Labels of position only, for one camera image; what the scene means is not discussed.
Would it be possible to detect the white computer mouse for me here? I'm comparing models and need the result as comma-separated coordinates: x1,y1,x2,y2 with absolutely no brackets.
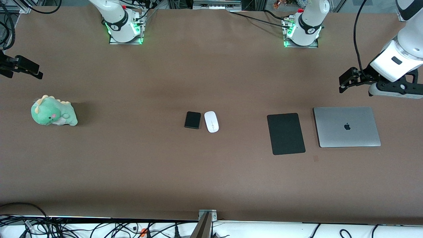
204,111,219,133

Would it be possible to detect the black phone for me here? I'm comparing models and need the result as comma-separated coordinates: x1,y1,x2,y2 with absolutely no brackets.
184,111,202,130

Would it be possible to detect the black mouse pad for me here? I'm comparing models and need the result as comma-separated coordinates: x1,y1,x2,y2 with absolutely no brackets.
267,113,306,155

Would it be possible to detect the silver closed laptop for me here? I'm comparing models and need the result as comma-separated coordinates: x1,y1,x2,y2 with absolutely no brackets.
313,106,381,148

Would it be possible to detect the green dinosaur plush toy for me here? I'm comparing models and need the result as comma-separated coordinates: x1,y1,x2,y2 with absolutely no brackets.
31,95,78,127

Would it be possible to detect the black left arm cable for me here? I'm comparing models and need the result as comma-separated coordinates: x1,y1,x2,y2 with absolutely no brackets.
353,0,368,76

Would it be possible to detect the black overhead cable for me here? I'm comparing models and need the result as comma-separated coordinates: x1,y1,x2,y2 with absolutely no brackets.
28,0,62,14

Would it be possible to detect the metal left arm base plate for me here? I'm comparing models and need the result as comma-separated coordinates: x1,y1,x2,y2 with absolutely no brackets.
282,17,319,49

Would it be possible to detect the aluminium frame corner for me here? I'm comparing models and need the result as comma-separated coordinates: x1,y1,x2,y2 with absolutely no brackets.
0,0,32,14

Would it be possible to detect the black table cable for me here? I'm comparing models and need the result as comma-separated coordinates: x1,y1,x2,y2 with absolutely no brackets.
263,9,286,20
228,11,291,29

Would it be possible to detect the aluminium frame rail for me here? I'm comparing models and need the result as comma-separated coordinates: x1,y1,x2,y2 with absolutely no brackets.
193,0,242,10

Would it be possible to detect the metal table edge bracket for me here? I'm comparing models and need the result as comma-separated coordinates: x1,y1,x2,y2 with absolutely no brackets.
198,209,217,221

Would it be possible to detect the dark aluminium profile post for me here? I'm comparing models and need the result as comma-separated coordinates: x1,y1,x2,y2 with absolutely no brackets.
190,212,212,238

